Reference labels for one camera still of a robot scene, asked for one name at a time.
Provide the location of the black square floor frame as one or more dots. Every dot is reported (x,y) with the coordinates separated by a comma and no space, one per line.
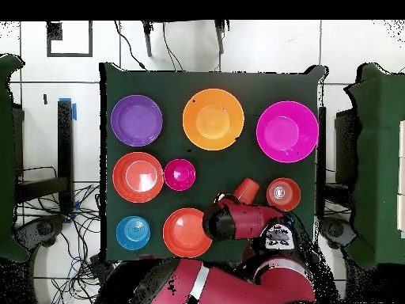
(53,31)

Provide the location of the small light blue bowl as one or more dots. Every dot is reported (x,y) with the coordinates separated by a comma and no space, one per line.
(133,232)

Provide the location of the green cloth covered table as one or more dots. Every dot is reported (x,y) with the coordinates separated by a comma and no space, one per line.
(379,158)
(6,158)

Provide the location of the orange cup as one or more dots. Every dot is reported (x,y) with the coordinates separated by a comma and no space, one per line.
(247,190)

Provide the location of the small magenta bowl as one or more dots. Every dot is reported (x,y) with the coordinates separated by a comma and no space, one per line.
(179,174)

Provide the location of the black metal stand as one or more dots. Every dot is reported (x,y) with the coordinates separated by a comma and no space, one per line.
(321,142)
(65,152)

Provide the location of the large yellow-orange bowl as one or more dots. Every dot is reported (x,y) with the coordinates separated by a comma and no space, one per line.
(213,120)

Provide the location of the blue tape strip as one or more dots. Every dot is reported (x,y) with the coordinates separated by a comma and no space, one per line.
(74,110)

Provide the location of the small black floor object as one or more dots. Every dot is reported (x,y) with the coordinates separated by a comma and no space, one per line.
(45,99)

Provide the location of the small orange bowl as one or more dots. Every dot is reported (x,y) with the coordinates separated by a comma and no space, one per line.
(283,194)

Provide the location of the wide purple bowl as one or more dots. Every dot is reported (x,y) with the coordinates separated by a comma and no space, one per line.
(136,120)

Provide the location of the large pink bowl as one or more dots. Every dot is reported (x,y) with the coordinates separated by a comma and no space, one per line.
(287,131)

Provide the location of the black floor power box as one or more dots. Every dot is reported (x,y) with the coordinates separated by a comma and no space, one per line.
(101,266)

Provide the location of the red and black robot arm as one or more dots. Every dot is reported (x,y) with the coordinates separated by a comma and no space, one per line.
(246,218)

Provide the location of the grey stand leg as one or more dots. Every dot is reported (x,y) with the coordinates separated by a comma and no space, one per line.
(220,38)
(147,41)

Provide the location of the wide red-orange bowl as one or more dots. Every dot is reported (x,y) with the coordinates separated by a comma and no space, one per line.
(183,232)
(138,177)

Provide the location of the dark green tablecloth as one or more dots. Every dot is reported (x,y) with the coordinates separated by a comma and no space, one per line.
(221,164)

